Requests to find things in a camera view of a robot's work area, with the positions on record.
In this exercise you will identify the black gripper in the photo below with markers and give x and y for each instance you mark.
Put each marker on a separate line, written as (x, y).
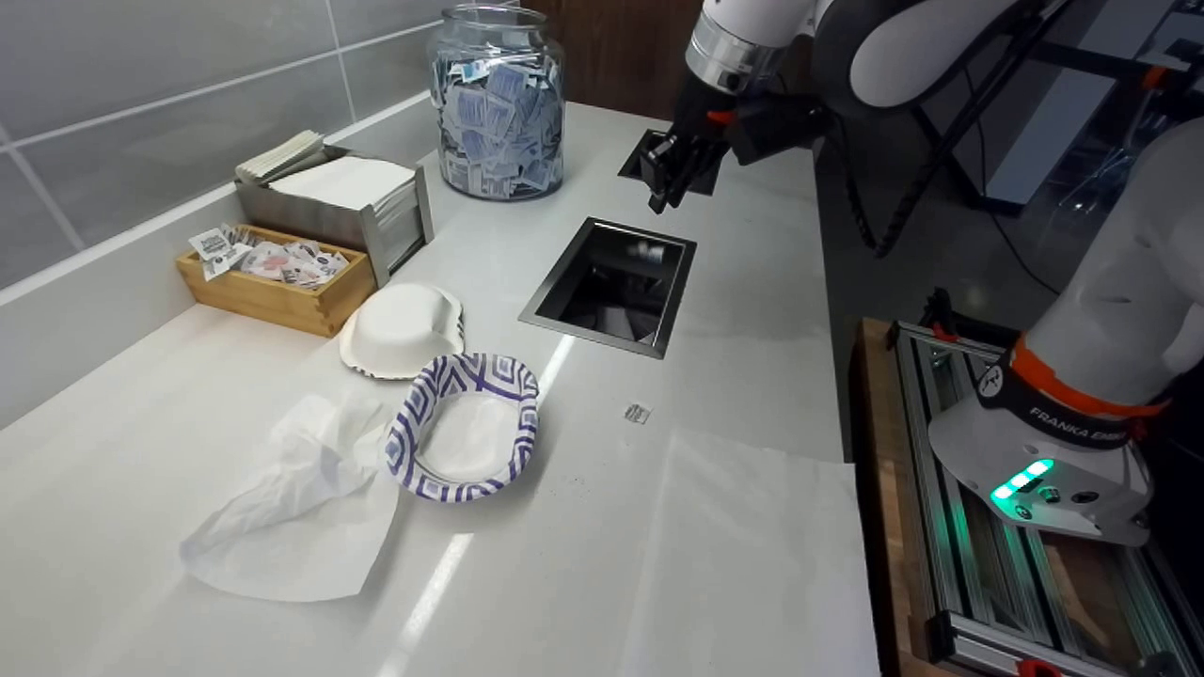
(706, 134)

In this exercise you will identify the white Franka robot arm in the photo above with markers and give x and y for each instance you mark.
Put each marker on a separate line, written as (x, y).
(1114, 315)

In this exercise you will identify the steel-rimmed bin beside wood panel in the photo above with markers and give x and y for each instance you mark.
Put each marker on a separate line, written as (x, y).
(632, 157)

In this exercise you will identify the steel-rimmed bin beside the bowls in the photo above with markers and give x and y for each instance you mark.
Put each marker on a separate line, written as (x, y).
(605, 297)

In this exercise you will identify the glass jar of packets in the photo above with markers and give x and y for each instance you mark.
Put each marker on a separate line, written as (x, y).
(494, 125)

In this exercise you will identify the white paper bowl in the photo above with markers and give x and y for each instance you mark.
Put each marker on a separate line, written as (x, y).
(401, 329)

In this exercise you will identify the blue patterned paper bowl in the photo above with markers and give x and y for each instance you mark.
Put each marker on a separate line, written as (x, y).
(473, 437)

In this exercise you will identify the wooden base board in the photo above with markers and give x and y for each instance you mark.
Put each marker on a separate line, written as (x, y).
(884, 501)

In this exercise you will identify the grey background table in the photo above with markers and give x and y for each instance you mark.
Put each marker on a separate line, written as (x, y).
(1066, 125)

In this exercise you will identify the large white paper sheet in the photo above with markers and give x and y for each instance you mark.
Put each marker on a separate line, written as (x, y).
(754, 567)

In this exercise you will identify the wooden tray of packets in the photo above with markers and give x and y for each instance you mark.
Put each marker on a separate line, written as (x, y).
(268, 302)

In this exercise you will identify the crumpled white tissue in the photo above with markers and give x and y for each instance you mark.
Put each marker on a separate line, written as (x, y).
(304, 529)

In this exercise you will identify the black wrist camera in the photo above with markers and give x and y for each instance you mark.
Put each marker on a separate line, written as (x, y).
(778, 125)

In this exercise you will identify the aluminium profile frame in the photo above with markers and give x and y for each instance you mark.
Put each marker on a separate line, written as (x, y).
(966, 567)

